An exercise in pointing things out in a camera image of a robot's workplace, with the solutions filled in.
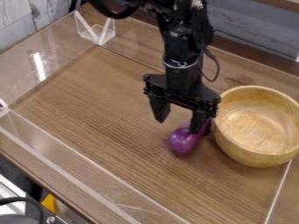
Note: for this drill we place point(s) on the clear acrylic corner bracket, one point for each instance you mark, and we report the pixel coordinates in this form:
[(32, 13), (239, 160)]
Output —
[(99, 34)]

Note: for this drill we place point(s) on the purple toy eggplant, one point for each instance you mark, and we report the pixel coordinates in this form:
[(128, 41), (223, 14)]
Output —
[(183, 141)]

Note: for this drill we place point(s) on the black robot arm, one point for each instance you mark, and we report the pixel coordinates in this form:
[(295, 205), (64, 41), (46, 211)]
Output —
[(187, 34)]

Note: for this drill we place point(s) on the clear acrylic barrier wall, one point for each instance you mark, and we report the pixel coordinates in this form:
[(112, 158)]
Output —
[(78, 130)]

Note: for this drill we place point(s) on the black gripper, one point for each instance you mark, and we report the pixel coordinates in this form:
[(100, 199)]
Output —
[(180, 87)]

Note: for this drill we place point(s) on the yellow black device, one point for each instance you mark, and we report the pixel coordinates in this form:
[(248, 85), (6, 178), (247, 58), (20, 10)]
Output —
[(50, 208)]

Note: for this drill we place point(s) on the light wooden bowl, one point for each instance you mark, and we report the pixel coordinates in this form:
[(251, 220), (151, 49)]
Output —
[(257, 126)]

